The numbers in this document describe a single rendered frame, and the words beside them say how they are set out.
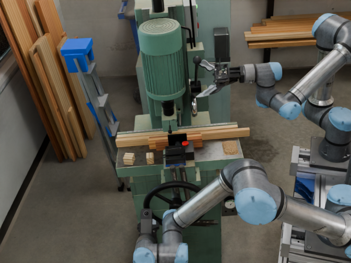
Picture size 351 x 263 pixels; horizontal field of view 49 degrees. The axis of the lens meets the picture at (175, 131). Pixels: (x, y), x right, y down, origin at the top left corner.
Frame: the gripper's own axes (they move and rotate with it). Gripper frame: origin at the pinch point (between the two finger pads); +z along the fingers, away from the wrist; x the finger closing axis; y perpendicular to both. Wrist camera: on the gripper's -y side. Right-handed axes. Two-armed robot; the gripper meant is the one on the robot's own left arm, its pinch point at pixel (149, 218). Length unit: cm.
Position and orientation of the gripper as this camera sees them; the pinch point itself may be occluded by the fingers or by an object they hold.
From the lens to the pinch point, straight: 172.4
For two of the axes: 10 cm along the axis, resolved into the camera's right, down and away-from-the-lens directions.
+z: 0.0, -1.4, 9.9
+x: 10.0, -0.2, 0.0
